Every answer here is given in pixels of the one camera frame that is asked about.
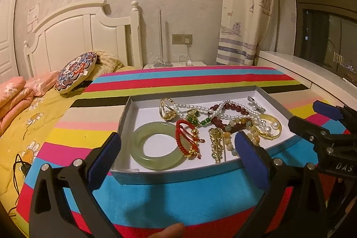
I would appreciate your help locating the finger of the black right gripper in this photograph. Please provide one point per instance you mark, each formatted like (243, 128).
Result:
(345, 114)
(310, 132)

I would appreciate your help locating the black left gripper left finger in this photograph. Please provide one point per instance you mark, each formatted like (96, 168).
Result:
(50, 213)

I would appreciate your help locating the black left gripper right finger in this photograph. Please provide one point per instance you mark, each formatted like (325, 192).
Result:
(293, 203)

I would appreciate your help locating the gold ring cluster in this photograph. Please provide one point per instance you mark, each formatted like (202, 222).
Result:
(167, 110)

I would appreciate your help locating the grey jewelry box tray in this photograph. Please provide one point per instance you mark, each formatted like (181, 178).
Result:
(205, 127)

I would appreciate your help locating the person's hand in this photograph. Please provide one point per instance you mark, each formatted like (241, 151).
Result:
(173, 231)

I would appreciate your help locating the white window sill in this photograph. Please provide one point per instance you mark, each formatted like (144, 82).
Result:
(333, 88)

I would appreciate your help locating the gold bangle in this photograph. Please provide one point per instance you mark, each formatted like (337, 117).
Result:
(268, 126)

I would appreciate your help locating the yellow floral bedsheet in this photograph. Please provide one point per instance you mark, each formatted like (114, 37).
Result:
(28, 129)

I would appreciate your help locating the rainbow striped mat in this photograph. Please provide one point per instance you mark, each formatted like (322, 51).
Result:
(210, 207)

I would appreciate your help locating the dark framed window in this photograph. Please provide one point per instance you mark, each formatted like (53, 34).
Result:
(326, 35)

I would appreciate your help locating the pink folded quilt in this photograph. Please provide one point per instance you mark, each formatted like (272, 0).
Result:
(17, 94)

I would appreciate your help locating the nautical print curtain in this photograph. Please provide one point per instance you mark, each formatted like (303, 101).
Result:
(244, 24)

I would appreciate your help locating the round patterned cushion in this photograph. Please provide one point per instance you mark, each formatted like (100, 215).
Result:
(75, 72)

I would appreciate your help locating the white wardrobe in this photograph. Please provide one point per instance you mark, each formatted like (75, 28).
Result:
(8, 65)

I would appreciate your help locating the beige pillow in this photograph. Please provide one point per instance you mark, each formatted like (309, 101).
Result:
(106, 63)

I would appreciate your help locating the white bedside table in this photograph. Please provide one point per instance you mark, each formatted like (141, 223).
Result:
(157, 65)

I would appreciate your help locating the white wooden headboard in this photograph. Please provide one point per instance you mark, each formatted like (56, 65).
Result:
(80, 27)

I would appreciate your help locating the wall power socket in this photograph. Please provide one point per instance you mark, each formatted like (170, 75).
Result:
(182, 39)

